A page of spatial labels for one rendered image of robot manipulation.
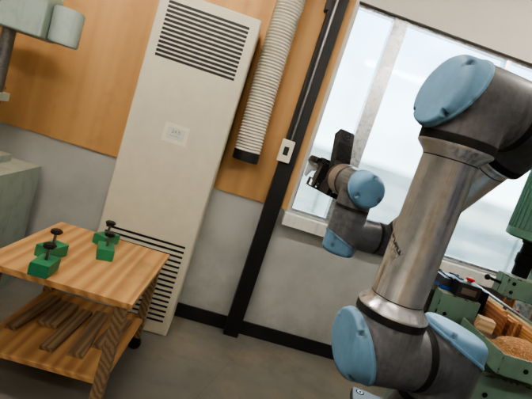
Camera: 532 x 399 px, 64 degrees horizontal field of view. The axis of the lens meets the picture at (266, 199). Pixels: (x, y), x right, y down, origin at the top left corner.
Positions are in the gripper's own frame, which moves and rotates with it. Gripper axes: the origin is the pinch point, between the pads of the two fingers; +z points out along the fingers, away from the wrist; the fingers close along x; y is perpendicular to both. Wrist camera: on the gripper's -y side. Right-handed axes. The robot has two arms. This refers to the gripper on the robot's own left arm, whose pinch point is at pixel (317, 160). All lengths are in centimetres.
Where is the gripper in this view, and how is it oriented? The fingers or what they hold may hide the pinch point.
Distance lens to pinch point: 122.9
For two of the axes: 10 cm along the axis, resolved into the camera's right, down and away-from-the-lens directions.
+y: -4.3, 9.0, 1.0
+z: -2.2, -2.1, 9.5
